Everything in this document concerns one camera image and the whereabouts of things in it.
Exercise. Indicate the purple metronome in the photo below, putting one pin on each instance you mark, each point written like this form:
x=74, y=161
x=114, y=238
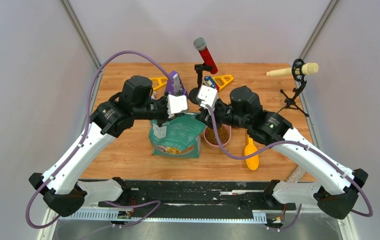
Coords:
x=174, y=85

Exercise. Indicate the yellow green toy triangle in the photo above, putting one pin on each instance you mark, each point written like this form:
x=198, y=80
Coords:
x=158, y=82

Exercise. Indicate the silver glitter microphone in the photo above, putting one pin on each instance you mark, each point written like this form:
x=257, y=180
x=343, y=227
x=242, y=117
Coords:
x=296, y=175

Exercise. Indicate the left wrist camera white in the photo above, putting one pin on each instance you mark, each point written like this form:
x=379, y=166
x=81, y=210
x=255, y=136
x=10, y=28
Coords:
x=176, y=105

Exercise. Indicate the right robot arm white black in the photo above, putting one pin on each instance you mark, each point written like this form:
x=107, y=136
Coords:
x=336, y=187

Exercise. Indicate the blue white toy car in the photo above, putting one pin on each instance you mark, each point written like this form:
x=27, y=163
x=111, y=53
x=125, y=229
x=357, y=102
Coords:
x=210, y=82

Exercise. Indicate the brown pet food kibble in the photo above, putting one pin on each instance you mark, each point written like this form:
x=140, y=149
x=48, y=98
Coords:
x=223, y=134

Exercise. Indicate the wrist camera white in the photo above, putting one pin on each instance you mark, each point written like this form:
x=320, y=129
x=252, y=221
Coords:
x=176, y=105
x=207, y=96

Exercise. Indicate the black round-base mic stand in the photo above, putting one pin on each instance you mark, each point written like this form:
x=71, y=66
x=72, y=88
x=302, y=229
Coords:
x=199, y=68

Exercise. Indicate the yellow orange toy triangle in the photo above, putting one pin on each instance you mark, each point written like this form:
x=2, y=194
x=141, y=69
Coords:
x=222, y=81

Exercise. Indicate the red glitter microphone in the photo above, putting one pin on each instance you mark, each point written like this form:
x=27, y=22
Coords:
x=201, y=45

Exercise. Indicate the cream microphone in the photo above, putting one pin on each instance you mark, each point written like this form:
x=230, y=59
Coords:
x=305, y=69

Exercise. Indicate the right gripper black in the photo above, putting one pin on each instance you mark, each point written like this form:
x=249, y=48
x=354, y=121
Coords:
x=205, y=116

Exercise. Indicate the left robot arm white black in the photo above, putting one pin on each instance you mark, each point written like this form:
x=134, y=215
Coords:
x=60, y=186

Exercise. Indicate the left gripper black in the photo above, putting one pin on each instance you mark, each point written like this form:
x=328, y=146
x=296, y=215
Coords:
x=165, y=119

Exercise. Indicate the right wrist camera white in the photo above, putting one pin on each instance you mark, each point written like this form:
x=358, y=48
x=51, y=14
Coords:
x=207, y=96

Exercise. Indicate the green pet food bag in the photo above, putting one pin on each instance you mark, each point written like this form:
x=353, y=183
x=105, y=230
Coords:
x=178, y=138

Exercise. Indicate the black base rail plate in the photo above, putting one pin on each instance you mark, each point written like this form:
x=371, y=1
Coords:
x=183, y=199

